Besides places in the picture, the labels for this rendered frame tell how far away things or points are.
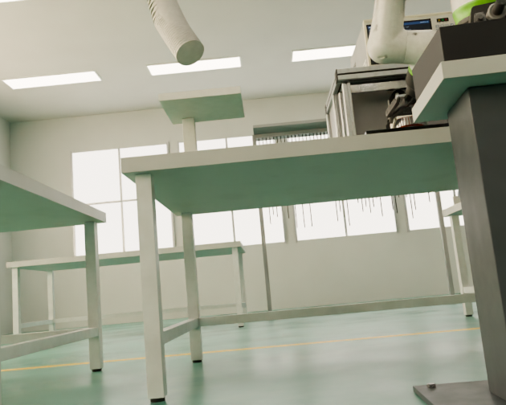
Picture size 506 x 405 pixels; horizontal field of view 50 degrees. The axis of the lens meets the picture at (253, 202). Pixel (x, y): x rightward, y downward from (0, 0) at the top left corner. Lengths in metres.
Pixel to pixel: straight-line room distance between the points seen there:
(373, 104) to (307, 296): 6.21
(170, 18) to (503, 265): 2.29
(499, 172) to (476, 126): 0.11
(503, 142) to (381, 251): 7.23
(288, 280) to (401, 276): 1.68
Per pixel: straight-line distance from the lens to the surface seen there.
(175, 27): 3.04
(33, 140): 9.43
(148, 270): 1.73
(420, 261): 8.62
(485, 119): 1.33
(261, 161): 1.71
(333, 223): 8.42
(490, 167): 1.30
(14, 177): 1.90
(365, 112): 2.31
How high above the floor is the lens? 0.30
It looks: 9 degrees up
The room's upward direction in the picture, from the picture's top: 5 degrees counter-clockwise
